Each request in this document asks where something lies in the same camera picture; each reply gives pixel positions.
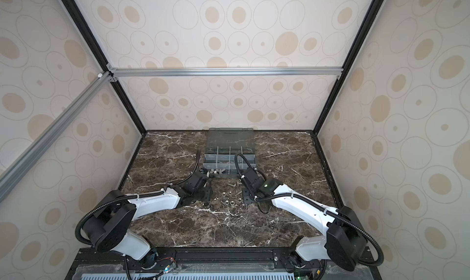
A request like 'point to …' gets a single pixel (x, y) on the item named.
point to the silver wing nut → (217, 171)
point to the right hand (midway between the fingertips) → (254, 194)
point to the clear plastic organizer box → (222, 145)
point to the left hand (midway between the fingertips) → (214, 191)
